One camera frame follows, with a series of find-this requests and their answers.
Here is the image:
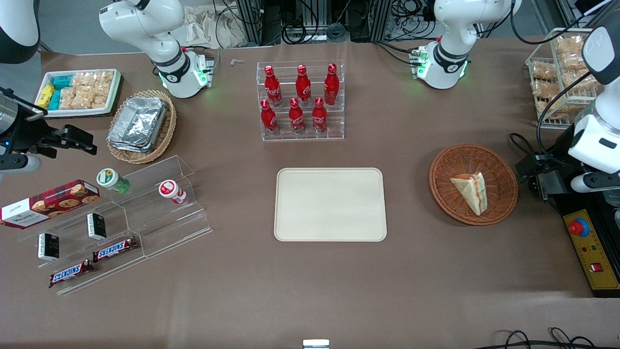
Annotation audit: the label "black yellow emergency stop box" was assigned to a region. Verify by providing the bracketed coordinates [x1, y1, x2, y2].
[550, 191, 620, 298]

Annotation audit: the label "yellow snack packet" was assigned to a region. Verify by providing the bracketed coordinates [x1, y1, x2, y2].
[36, 83, 54, 110]

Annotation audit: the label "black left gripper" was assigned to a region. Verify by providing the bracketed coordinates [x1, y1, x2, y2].
[515, 125, 583, 201]

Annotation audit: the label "green lid cup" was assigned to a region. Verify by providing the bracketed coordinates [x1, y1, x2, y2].
[96, 168, 131, 195]

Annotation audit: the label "bagged fried snack pack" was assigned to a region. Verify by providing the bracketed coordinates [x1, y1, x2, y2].
[554, 35, 594, 54]
[558, 51, 590, 74]
[532, 80, 563, 98]
[530, 63, 558, 81]
[564, 73, 600, 96]

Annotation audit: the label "small black white box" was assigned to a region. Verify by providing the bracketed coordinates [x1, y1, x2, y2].
[37, 233, 61, 262]
[86, 212, 108, 241]

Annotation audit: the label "black base cables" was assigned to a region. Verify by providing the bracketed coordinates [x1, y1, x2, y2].
[372, 40, 418, 67]

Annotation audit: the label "clear acrylic bottle rack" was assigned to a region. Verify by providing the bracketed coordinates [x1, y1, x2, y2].
[256, 60, 345, 142]

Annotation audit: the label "beige cloth bag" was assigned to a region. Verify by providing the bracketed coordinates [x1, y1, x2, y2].
[183, 4, 248, 49]

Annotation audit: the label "black floor cables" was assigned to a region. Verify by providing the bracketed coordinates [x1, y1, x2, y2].
[480, 328, 599, 349]

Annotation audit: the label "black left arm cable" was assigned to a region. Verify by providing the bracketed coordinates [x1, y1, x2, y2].
[508, 72, 599, 168]

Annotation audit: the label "wrapped triangle sandwich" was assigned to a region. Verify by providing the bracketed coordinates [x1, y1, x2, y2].
[450, 172, 488, 217]

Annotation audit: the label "Snickers chocolate bar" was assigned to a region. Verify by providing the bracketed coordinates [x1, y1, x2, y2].
[48, 259, 96, 289]
[92, 236, 140, 263]

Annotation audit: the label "clear rice cracker pack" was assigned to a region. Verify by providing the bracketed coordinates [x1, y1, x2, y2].
[59, 87, 78, 110]
[73, 71, 115, 91]
[76, 87, 109, 110]

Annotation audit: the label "clear acrylic stepped display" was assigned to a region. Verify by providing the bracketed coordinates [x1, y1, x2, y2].
[15, 155, 214, 297]

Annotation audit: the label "red tartan cookie box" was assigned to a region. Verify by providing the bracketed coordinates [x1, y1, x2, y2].
[0, 179, 101, 230]

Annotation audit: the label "red cola bottle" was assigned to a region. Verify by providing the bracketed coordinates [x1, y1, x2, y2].
[260, 99, 279, 137]
[289, 97, 306, 135]
[295, 64, 312, 107]
[264, 65, 283, 108]
[324, 63, 339, 106]
[312, 96, 328, 134]

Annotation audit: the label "round brown wicker basket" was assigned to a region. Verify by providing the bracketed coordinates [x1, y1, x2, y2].
[429, 143, 519, 226]

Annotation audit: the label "beige plastic serving tray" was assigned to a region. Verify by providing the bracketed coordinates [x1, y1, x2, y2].
[274, 168, 388, 242]

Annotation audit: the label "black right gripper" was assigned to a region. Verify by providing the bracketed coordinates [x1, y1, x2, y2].
[0, 114, 98, 159]

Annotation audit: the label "red lid cup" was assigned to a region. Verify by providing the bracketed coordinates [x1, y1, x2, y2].
[158, 179, 187, 206]

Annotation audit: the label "stack of foil trays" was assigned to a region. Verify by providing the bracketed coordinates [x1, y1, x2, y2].
[107, 96, 168, 153]

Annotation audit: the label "oval light wicker basket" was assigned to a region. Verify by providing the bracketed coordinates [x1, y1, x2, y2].
[106, 90, 177, 165]

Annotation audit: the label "white rectangular snack tray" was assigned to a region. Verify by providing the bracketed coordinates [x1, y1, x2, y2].
[33, 69, 122, 118]

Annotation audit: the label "aluminium frame rack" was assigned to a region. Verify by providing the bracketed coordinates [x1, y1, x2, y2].
[234, 0, 390, 48]

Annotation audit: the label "white wire basket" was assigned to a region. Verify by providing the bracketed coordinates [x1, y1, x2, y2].
[525, 28, 608, 130]

